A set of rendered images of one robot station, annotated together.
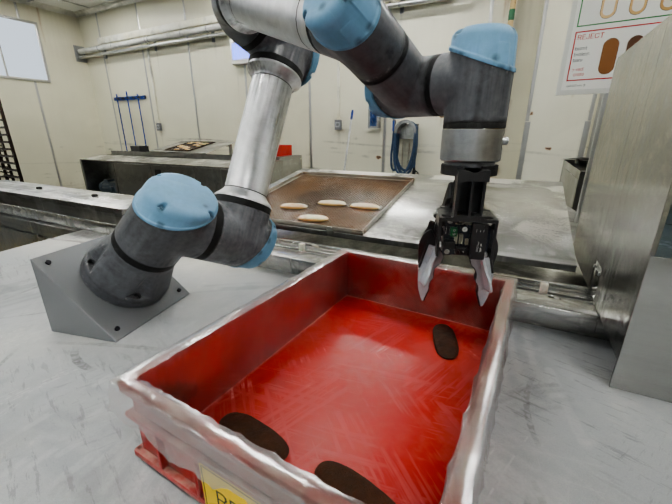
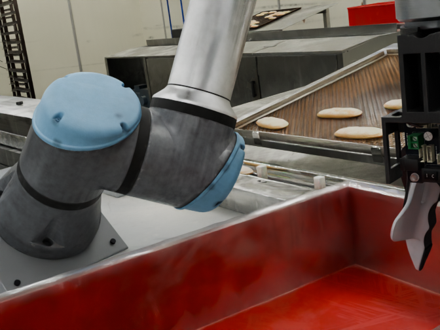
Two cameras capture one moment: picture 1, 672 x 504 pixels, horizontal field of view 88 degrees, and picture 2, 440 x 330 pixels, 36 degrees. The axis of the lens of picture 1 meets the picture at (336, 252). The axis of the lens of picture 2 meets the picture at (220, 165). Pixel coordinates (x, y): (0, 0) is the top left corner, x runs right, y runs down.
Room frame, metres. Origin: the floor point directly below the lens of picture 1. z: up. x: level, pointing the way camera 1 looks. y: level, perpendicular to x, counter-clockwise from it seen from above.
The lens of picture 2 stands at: (-0.06, -0.26, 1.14)
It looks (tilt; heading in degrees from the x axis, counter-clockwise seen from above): 13 degrees down; 29
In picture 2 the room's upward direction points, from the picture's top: 8 degrees counter-clockwise
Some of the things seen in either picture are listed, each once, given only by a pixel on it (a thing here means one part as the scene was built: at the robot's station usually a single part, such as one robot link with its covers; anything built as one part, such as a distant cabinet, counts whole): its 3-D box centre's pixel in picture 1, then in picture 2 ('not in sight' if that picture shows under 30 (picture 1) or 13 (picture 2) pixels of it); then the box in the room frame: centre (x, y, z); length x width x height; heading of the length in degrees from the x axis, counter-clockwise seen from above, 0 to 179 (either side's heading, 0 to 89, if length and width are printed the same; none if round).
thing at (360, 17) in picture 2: (268, 150); (392, 11); (4.72, 0.88, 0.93); 0.51 x 0.36 x 0.13; 67
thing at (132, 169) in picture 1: (193, 181); (262, 80); (4.82, 1.95, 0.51); 3.00 x 1.26 x 1.03; 63
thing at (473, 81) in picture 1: (476, 81); not in sight; (0.47, -0.17, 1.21); 0.09 x 0.08 x 0.11; 45
